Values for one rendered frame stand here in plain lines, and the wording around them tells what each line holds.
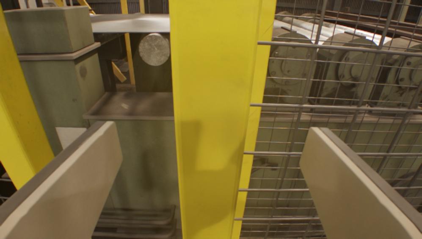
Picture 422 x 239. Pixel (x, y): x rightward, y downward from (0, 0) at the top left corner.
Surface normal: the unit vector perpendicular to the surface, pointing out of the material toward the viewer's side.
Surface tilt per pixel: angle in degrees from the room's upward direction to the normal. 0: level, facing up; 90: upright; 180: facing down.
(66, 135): 90
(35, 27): 90
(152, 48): 90
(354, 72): 90
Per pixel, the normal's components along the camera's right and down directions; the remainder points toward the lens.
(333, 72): 0.03, 0.49
